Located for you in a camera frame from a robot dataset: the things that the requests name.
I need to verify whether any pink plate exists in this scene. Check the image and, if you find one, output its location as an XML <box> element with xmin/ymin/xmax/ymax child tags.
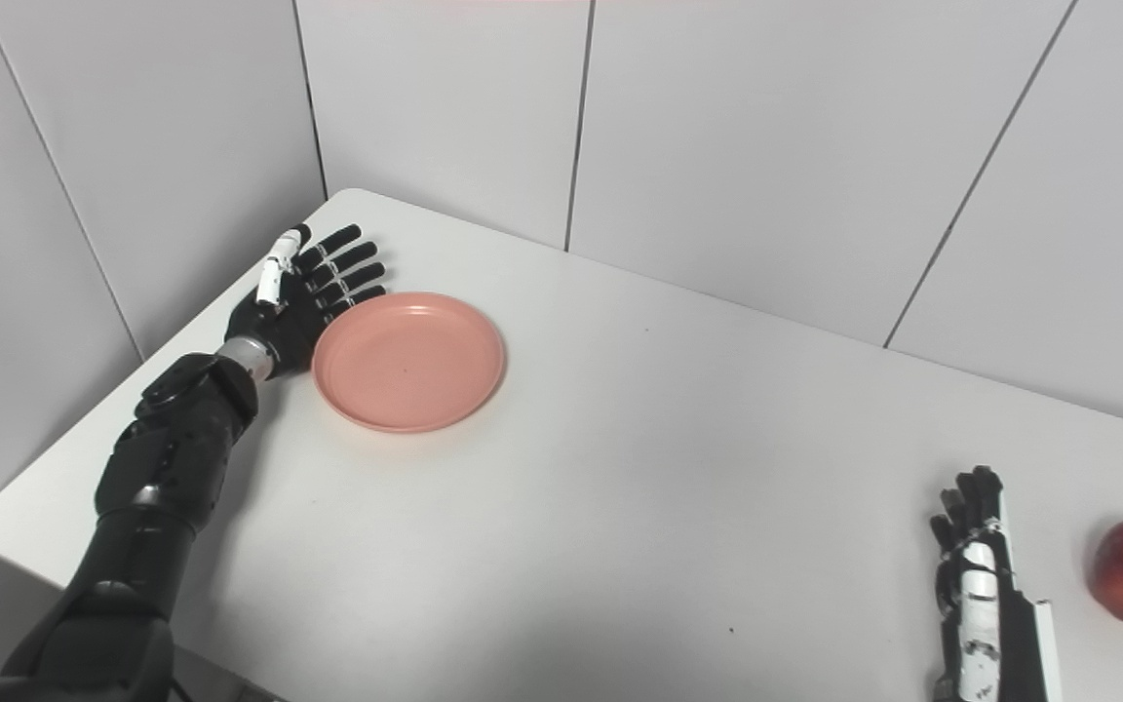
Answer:
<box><xmin>312</xmin><ymin>292</ymin><xmax>507</xmax><ymax>434</ymax></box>

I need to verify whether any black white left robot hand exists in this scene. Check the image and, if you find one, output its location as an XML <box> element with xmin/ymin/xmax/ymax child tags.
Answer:
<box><xmin>227</xmin><ymin>223</ymin><xmax>388</xmax><ymax>379</ymax></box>

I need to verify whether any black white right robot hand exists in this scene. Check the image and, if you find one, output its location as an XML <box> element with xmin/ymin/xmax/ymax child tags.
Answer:
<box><xmin>929</xmin><ymin>465</ymin><xmax>1063</xmax><ymax>702</ymax></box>

